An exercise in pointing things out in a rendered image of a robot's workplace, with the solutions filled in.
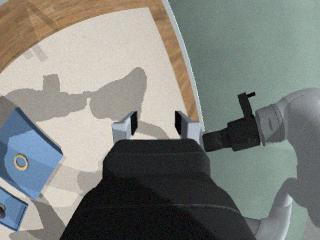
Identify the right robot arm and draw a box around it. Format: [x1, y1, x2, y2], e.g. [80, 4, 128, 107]
[243, 88, 320, 240]

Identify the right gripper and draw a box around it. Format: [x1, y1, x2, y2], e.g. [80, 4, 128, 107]
[199, 92, 285, 152]

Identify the blue square block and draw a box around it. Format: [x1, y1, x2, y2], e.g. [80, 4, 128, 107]
[0, 107, 63, 200]

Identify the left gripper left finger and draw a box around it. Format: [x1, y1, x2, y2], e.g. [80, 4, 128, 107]
[111, 111, 138, 144]

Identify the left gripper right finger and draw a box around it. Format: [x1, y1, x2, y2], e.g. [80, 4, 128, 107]
[175, 111, 201, 144]

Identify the blue square tray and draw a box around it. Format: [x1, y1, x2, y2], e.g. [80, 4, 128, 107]
[0, 186, 28, 233]

